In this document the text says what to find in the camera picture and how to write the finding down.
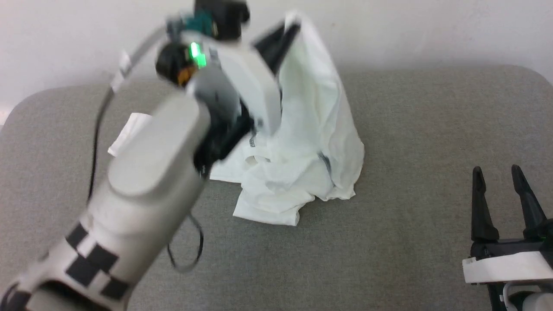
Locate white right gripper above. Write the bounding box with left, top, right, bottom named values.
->
left=462, top=165, right=553, bottom=284

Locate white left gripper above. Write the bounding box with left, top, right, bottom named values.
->
left=190, top=22, right=302, bottom=136

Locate white t-shirt with black stitching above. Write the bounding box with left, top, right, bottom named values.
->
left=107, top=11, right=365, bottom=226

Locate grey fabric sofa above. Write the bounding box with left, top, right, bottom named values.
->
left=0, top=65, right=553, bottom=311

